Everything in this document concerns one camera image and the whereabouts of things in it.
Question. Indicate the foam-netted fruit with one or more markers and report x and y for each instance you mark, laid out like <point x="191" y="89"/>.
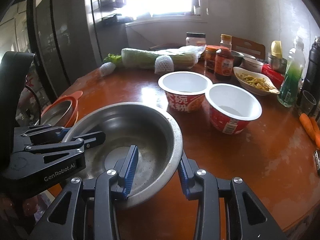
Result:
<point x="106" y="69"/>
<point x="164" y="64"/>

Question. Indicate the red chili sauce jar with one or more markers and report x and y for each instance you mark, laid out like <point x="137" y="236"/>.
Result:
<point x="209" y="57"/>

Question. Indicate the small drinking glass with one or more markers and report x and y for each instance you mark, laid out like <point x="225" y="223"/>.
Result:
<point x="307" y="103"/>

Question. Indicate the wrapped napa cabbage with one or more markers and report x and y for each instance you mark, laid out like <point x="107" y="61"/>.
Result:
<point x="183" y="58"/>

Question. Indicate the black-lid plastic jar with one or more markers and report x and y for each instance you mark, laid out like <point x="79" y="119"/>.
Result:
<point x="195" y="39"/>

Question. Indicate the red tissue box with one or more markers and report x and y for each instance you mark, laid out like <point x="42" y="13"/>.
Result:
<point x="276" y="78"/>

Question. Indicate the red noodle cup with barcode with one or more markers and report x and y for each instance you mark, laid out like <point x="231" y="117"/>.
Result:
<point x="231" y="108"/>

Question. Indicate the small steel bowl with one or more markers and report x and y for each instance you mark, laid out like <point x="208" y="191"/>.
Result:
<point x="277" y="64"/>

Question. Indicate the yellow cup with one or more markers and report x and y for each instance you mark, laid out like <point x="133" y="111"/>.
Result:
<point x="276" y="49"/>

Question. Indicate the brown sauce bottle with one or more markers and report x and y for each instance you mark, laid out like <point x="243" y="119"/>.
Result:
<point x="224" y="59"/>

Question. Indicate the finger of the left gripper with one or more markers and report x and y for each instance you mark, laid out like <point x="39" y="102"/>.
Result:
<point x="43" y="134"/>
<point x="81" y="143"/>

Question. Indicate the green lettuce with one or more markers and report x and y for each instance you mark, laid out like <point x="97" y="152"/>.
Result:
<point x="114" y="58"/>

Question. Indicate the curved wooden chair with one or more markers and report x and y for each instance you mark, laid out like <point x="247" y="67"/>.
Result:
<point x="166" y="46"/>

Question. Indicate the deep steel bowl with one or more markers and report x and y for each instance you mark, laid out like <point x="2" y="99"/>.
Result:
<point x="153" y="130"/>

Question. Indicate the white dish with food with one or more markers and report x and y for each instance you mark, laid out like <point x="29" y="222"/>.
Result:
<point x="256" y="83"/>

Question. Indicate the black thermos flask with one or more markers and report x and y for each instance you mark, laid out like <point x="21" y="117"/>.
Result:
<point x="311" y="81"/>

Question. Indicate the foam-netted fruit right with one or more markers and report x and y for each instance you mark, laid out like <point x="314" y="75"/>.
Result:
<point x="164" y="64"/>

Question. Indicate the foam-netted fruit left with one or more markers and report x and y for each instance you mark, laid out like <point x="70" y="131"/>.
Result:
<point x="106" y="69"/>

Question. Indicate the dark refrigerator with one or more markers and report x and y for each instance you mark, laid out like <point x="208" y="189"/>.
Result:
<point x="69" y="38"/>

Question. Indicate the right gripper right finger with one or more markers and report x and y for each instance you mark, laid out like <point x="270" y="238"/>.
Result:
<point x="199" y="184"/>

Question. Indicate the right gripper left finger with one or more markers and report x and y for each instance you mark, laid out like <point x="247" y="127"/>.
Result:
<point x="114" y="184"/>

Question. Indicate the orange carrot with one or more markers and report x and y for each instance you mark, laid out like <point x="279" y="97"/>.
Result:
<point x="316" y="132"/>
<point x="307" y="125"/>

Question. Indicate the steel plate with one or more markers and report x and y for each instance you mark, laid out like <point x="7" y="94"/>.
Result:
<point x="58" y="115"/>

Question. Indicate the white ceramic bowl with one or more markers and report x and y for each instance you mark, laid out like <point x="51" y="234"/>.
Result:
<point x="252" y="65"/>

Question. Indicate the green drink bottle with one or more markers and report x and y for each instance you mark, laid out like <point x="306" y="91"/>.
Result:
<point x="295" y="65"/>

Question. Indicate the red noodle cup with characters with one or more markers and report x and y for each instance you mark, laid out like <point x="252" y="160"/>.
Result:
<point x="184" y="90"/>

